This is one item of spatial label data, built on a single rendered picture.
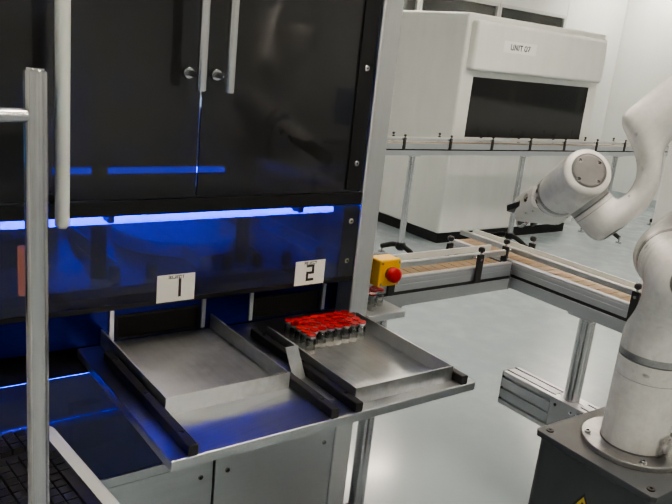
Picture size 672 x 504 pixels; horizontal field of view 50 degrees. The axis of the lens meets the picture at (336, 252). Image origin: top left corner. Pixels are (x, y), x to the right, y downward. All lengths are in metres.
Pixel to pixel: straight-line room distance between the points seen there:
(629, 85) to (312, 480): 9.12
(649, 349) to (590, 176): 0.33
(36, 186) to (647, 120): 0.96
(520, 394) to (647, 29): 8.46
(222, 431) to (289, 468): 0.66
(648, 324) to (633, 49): 9.37
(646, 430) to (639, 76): 9.26
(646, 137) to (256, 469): 1.18
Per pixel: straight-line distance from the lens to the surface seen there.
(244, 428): 1.31
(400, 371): 1.59
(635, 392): 1.45
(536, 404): 2.49
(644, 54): 10.57
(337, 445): 2.01
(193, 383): 1.46
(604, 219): 1.34
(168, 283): 1.55
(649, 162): 1.34
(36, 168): 0.85
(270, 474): 1.92
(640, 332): 1.41
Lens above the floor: 1.53
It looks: 15 degrees down
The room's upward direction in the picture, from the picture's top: 6 degrees clockwise
